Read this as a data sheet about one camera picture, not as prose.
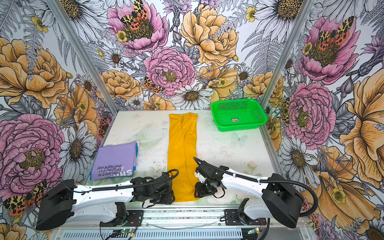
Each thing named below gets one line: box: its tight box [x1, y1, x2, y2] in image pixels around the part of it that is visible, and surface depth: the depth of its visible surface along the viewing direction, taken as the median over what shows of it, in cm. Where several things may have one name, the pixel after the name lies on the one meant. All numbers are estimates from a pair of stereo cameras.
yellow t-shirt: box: [167, 112, 200, 203], surface depth 102 cm
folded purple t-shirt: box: [89, 140, 139, 181], surface depth 90 cm
